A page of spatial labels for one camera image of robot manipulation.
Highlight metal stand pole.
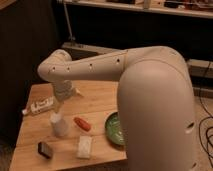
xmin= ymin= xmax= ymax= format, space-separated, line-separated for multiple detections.
xmin=62 ymin=0 xmax=75 ymax=45

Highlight orange carrot toy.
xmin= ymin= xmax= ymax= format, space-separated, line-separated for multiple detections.
xmin=74 ymin=117 xmax=91 ymax=131

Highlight wooden shelf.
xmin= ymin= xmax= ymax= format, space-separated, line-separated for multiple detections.
xmin=56 ymin=0 xmax=213 ymax=19

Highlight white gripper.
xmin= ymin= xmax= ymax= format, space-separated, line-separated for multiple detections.
xmin=52 ymin=80 xmax=81 ymax=113

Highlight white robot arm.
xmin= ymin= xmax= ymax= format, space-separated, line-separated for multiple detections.
xmin=38 ymin=46 xmax=197 ymax=171

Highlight black cables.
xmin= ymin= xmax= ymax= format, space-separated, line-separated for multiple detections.
xmin=197 ymin=61 xmax=213 ymax=159

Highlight green bowl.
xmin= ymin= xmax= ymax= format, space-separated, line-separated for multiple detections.
xmin=105 ymin=112 xmax=124 ymax=146

